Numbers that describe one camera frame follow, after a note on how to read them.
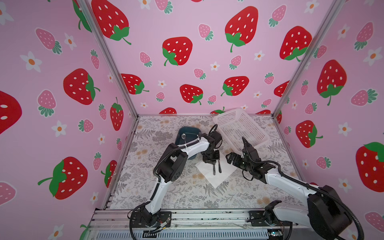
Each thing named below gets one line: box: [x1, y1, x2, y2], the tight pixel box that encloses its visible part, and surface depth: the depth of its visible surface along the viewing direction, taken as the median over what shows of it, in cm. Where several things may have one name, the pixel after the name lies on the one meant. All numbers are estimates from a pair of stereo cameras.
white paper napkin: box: [195, 152, 238, 189], surface depth 92 cm
